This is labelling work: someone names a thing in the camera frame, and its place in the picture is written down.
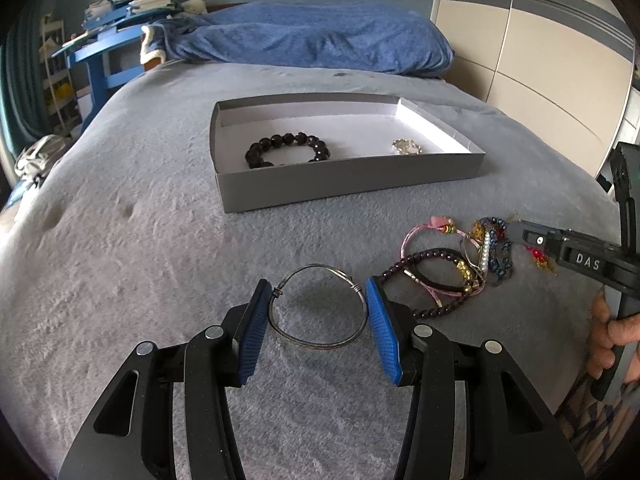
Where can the person's patterned clothing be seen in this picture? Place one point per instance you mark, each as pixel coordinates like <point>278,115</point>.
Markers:
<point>595,420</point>

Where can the white fluffy toy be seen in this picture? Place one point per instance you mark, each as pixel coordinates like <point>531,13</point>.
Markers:
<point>194,7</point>

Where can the beige wardrobe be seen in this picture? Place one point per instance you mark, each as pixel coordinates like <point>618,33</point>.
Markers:
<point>545,55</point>

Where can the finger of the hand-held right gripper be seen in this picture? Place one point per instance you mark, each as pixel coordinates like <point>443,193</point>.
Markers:
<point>537,240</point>

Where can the grey white bag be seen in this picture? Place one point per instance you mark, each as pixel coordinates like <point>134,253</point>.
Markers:
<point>40,157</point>

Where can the teal curtain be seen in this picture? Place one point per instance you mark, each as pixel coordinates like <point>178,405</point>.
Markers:
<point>22,80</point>

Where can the white storage rack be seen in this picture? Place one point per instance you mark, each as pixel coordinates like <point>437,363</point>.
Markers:
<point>55,75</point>

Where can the person's right hand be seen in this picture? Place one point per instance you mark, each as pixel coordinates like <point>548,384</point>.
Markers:
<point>604,330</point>

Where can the stack of papers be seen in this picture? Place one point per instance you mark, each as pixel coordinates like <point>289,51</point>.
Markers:
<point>150,1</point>

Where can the blue desk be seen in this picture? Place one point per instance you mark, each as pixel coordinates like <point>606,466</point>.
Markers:
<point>102,67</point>

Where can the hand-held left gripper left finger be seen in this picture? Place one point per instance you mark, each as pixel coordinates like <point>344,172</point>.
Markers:
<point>252,332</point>

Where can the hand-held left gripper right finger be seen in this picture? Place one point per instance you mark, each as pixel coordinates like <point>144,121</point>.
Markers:
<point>382,332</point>

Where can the grey cardboard box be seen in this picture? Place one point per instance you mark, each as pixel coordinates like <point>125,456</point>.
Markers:
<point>345,180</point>

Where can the blue blanket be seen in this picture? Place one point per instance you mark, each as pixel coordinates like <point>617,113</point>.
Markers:
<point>325,35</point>

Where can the grey fleece bed cover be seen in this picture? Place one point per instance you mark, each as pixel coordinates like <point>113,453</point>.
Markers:
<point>150,240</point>

